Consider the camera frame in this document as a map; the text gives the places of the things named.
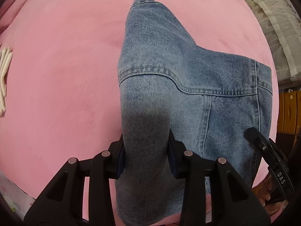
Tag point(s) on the person's right hand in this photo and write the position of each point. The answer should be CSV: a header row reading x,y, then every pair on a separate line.
x,y
265,190

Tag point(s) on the pink bed blanket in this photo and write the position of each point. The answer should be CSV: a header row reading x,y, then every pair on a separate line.
x,y
58,75

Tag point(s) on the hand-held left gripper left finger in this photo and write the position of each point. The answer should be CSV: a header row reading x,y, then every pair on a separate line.
x,y
112,164

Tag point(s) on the wooden drawer cabinet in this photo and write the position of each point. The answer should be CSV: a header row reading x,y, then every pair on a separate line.
x,y
289,113

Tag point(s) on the beige lace-covered sofa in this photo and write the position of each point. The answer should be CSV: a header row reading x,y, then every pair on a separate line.
x,y
277,28

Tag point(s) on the folded white cloth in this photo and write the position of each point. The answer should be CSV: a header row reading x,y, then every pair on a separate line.
x,y
4,75

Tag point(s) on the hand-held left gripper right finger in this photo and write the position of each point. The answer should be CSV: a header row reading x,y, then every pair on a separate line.
x,y
181,167

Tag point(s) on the blue denim jacket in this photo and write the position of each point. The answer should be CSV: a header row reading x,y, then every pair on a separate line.
x,y
188,75

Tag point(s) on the pastel printed fabric box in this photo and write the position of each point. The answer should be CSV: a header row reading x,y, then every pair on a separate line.
x,y
14,197

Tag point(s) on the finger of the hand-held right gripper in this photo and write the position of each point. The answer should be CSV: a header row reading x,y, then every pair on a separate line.
x,y
255,136

